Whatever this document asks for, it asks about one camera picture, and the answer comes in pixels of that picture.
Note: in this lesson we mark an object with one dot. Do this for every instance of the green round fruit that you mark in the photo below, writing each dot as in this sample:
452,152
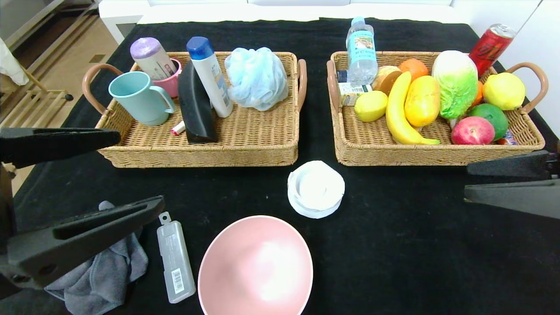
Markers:
492,117

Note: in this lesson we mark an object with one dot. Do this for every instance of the napa cabbage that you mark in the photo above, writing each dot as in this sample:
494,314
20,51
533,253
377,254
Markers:
455,81

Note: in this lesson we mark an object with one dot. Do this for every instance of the bottle with purple cap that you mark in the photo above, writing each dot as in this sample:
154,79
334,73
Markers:
151,57

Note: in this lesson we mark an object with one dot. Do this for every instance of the dark table cloth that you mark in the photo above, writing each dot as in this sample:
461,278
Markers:
393,262

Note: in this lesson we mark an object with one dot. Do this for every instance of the low wooden shelf unit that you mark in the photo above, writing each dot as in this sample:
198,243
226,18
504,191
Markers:
43,26

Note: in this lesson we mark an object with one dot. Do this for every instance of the yellow mango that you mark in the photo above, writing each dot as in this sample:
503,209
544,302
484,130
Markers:
422,103

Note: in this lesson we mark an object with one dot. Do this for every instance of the yellow banana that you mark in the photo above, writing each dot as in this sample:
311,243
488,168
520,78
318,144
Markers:
396,118

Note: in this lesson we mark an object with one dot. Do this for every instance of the small white pink tube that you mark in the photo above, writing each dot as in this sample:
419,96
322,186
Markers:
178,129

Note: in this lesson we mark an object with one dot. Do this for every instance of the red soda can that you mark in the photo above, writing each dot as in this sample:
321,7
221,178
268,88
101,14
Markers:
490,48

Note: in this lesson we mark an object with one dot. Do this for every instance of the white and green box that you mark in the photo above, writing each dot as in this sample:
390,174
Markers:
350,94

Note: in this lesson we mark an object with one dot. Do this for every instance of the brown bread bun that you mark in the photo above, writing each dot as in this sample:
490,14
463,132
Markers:
385,78

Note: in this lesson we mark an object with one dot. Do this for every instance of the pink cup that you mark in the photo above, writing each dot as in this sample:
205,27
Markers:
171,85

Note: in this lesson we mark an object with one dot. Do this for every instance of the water bottle with blue cap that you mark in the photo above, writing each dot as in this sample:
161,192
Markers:
362,52

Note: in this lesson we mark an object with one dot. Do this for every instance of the teal mug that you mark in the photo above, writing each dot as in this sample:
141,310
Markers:
135,100

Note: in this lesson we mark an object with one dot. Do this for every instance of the colourful snack packet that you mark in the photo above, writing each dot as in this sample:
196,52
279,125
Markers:
507,141

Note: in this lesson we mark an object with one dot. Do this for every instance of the small yellow lemon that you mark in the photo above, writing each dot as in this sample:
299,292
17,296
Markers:
371,106

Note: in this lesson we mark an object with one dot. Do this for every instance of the orange fruit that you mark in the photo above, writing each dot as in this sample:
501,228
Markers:
479,96
414,67

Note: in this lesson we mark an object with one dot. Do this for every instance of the red apple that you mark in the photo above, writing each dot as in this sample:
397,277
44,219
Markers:
472,131

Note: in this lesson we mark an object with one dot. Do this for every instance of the clear plastic toothbrush case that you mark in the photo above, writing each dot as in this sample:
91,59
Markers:
175,258

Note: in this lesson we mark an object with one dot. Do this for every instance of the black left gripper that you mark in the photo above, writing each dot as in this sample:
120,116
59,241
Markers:
5,210

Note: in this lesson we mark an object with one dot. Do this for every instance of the black curved case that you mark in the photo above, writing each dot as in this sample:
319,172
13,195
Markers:
197,113

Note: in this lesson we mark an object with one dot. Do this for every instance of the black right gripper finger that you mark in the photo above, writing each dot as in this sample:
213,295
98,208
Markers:
525,166
525,197

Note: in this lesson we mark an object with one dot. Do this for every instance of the grey cloth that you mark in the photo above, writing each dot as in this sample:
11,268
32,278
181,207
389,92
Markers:
105,280

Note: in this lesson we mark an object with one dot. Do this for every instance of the pink bowl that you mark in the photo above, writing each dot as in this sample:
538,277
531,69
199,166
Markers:
256,267

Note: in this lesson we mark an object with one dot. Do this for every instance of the light blue bath loofah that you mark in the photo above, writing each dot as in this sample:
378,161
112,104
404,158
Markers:
256,78

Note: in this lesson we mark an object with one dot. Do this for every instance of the wooden rack on casters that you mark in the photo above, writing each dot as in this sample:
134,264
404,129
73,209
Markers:
43,92

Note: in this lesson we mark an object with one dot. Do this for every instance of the large yellow lemon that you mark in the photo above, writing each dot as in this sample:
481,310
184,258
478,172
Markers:
503,91

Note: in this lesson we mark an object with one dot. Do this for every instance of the white bottle with blue cap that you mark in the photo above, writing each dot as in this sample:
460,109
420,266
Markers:
214,83

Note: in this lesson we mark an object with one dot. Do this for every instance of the white hanging cloth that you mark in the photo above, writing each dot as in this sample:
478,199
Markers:
11,65

